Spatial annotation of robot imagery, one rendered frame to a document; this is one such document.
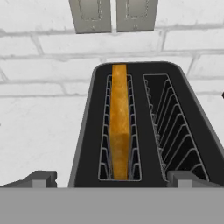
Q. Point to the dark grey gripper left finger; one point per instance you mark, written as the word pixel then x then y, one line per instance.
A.
pixel 40 179

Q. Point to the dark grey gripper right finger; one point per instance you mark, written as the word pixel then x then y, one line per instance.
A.
pixel 182 179

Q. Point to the black toaster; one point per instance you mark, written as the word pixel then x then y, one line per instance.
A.
pixel 145 116

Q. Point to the golden brown bread slice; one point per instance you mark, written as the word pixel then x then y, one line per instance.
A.
pixel 119 122

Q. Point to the grey wall outlet plate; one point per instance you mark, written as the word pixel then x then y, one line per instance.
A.
pixel 137 14
pixel 90 14

